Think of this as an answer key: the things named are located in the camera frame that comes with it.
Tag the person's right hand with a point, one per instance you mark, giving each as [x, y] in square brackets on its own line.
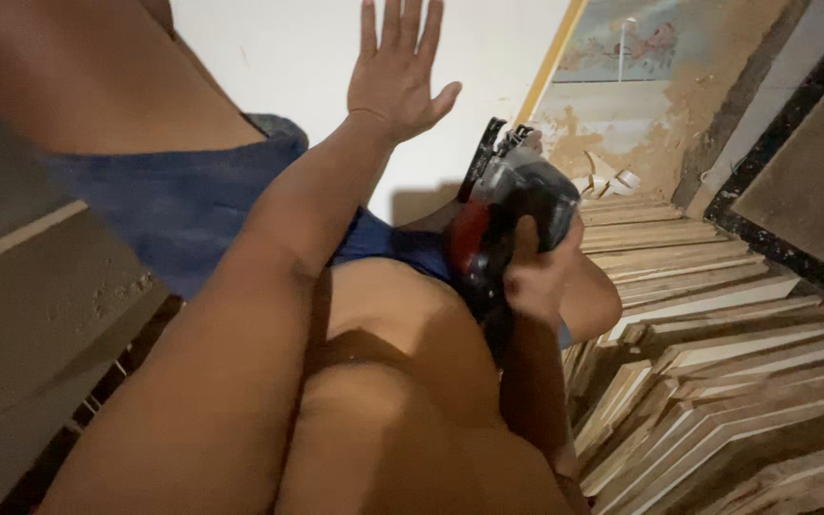
[537, 282]

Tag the person's left hand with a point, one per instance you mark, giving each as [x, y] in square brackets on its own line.
[390, 93]

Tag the person's right fingers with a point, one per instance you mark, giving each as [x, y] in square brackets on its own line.
[525, 239]

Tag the black and red circular saw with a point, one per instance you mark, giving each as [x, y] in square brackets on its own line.
[519, 189]

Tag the white board panel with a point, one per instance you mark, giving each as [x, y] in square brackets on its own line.
[297, 64]

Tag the white scrap strips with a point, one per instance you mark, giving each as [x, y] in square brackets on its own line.
[609, 182]

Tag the stack of wooden boards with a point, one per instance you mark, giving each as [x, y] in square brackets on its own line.
[712, 343]

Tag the dark speckled stone slab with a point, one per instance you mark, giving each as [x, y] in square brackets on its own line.
[805, 172]

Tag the blue shorts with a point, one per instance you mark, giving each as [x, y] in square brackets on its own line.
[176, 200]

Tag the grey slab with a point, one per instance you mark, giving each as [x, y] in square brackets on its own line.
[33, 336]

